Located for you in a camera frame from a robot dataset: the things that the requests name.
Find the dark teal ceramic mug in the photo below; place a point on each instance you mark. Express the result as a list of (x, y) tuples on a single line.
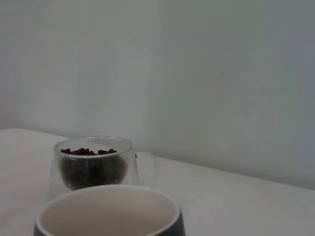
[(108, 214)]

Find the coffee bean pile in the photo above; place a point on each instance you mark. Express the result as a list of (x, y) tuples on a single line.
[(93, 167)]

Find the double-walled glass cup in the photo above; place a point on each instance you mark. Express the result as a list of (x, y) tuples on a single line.
[(57, 169)]

